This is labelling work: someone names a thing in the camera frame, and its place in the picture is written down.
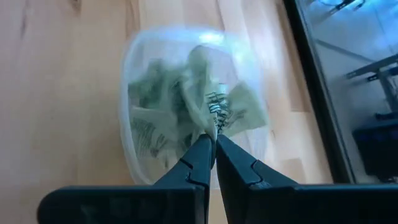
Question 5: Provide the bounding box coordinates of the black aluminium table frame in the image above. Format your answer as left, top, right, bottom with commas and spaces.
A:
282, 0, 357, 185

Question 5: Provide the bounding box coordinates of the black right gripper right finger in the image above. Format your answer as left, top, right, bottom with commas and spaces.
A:
216, 134, 398, 224

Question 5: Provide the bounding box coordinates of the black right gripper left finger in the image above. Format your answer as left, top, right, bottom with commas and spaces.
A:
36, 133, 217, 224

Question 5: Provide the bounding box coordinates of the pale green stevia packet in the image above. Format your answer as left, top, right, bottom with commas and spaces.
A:
183, 45, 269, 139
129, 107, 187, 162
127, 58, 187, 110

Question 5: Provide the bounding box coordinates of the dark blue box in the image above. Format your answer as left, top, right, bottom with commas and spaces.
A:
353, 119, 398, 184

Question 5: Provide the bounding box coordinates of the small clear plastic container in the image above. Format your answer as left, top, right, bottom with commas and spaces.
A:
119, 26, 271, 190

